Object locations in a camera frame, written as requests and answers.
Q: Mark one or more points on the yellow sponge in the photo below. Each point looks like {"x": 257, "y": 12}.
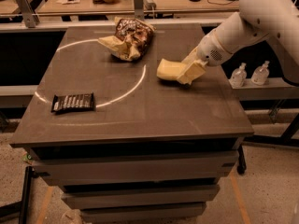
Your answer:
{"x": 168, "y": 70}

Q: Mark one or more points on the clear sanitizer bottle right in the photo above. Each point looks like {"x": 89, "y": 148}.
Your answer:
{"x": 260, "y": 74}

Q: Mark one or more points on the clear sanitizer bottle left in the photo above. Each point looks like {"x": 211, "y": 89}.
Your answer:
{"x": 238, "y": 76}

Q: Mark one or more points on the clear sanitizer bottle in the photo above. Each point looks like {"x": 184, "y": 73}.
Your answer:
{"x": 260, "y": 74}
{"x": 238, "y": 76}

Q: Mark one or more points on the grey metal bracket left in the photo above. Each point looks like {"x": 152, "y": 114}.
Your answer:
{"x": 30, "y": 18}

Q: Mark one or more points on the white power strip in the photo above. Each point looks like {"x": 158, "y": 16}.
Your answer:
{"x": 149, "y": 4}

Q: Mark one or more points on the grey drawer cabinet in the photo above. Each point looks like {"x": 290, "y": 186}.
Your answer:
{"x": 135, "y": 179}

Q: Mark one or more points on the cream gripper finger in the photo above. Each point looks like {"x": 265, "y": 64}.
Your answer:
{"x": 190, "y": 73}
{"x": 189, "y": 58}

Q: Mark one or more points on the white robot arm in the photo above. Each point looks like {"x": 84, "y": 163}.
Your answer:
{"x": 255, "y": 21}

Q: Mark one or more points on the grey metal bracket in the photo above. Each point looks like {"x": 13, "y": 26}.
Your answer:
{"x": 139, "y": 10}
{"x": 30, "y": 18}

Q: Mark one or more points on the brown chip bag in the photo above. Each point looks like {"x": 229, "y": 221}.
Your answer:
{"x": 131, "y": 39}

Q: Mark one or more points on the grey metal bracket middle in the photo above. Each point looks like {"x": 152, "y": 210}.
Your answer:
{"x": 139, "y": 10}

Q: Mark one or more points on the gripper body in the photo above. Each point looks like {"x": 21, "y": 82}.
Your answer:
{"x": 209, "y": 50}

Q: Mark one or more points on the dark chocolate bar wrapper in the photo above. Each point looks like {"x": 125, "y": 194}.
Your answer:
{"x": 72, "y": 103}

